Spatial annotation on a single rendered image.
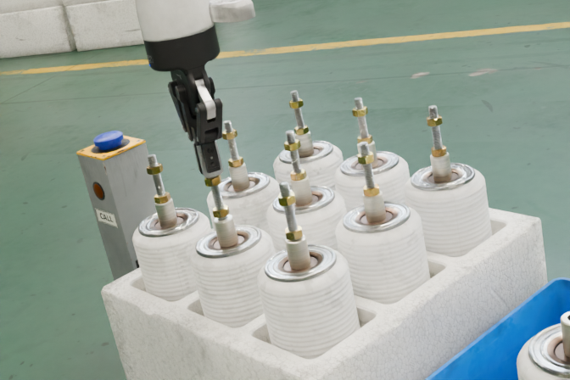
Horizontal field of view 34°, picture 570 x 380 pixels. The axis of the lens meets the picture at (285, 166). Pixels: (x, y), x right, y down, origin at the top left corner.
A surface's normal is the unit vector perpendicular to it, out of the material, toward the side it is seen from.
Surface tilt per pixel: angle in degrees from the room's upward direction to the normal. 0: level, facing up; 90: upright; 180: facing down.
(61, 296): 0
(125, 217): 90
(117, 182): 90
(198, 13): 91
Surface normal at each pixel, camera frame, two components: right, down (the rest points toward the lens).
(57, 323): -0.19, -0.92
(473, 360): 0.65, 0.11
